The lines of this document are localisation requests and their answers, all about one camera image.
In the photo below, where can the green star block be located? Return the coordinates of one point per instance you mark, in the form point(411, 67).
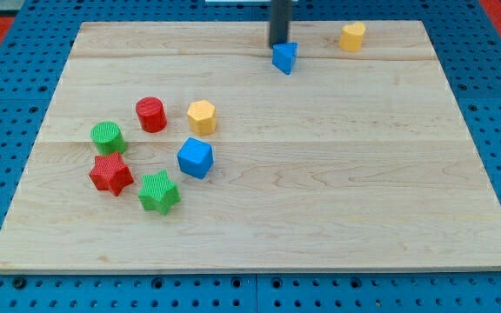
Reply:
point(158, 192)

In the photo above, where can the blue triangle block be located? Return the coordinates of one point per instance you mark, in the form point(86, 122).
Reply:
point(284, 56)

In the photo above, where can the blue cube block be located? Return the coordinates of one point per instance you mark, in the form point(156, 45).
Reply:
point(195, 158)

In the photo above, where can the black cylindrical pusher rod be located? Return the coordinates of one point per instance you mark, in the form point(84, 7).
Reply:
point(280, 18)

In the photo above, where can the wooden board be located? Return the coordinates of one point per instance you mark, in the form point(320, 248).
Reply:
point(354, 163)

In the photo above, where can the green cylinder block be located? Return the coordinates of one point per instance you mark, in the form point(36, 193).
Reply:
point(108, 138)

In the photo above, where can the red cylinder block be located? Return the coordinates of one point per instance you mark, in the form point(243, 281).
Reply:
point(151, 114)

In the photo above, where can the yellow hexagon block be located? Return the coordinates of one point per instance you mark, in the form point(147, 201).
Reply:
point(202, 118)

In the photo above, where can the yellow heart block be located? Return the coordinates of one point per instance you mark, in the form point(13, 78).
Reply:
point(352, 36)

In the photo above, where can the red star block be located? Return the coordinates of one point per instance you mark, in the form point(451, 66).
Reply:
point(111, 173)

